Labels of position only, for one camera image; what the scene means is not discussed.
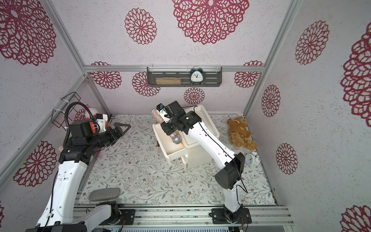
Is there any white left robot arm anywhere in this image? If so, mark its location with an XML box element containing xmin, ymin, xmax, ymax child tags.
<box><xmin>29</xmin><ymin>101</ymin><xmax>131</xmax><ymax>232</ymax></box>

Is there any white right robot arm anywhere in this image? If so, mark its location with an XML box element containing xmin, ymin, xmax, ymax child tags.
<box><xmin>154</xmin><ymin>101</ymin><xmax>249</xmax><ymax>224</ymax></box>

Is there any red orange plush fish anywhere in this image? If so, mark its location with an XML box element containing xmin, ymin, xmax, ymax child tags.
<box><xmin>89</xmin><ymin>121</ymin><xmax>100</xmax><ymax>134</ymax></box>

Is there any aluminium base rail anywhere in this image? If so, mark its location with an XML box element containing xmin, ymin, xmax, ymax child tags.
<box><xmin>50</xmin><ymin>205</ymin><xmax>295</xmax><ymax>228</ymax></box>

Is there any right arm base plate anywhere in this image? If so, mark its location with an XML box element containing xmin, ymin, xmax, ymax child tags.
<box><xmin>209</xmin><ymin>206</ymin><xmax>252</xmax><ymax>224</ymax></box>

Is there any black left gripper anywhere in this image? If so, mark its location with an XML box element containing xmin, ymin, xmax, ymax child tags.
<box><xmin>88</xmin><ymin>122</ymin><xmax>131</xmax><ymax>150</ymax></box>

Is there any dark grey wall shelf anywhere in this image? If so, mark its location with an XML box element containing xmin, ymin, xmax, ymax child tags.
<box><xmin>147</xmin><ymin>66</ymin><xmax>222</xmax><ymax>87</ymax></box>

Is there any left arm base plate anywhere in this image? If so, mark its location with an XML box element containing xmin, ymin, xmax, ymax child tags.
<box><xmin>94</xmin><ymin>201</ymin><xmax>136</xmax><ymax>226</ymax></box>

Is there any white three-drawer cabinet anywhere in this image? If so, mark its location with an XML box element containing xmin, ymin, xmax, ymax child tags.
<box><xmin>152</xmin><ymin>104</ymin><xmax>221</xmax><ymax>169</ymax></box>

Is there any glitter silver microphone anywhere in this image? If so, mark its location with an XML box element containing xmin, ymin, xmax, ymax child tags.
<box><xmin>151</xmin><ymin>109</ymin><xmax>182</xmax><ymax>145</ymax></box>

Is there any green alarm clock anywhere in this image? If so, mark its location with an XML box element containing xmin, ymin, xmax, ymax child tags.
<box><xmin>190</xmin><ymin>69</ymin><xmax>204</xmax><ymax>85</ymax></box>

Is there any brown teddy bear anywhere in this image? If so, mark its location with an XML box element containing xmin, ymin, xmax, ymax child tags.
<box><xmin>227</xmin><ymin>116</ymin><xmax>258</xmax><ymax>151</ymax></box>

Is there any white alarm clock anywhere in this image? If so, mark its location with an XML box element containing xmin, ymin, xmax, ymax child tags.
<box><xmin>245</xmin><ymin>151</ymin><xmax>261</xmax><ymax>167</ymax></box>

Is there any black wire basket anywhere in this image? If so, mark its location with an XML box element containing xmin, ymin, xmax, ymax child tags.
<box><xmin>51</xmin><ymin>91</ymin><xmax>86</xmax><ymax>131</ymax></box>

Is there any pink white plush doll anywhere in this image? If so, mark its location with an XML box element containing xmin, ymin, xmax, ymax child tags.
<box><xmin>85</xmin><ymin>106</ymin><xmax>99</xmax><ymax>118</ymax></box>

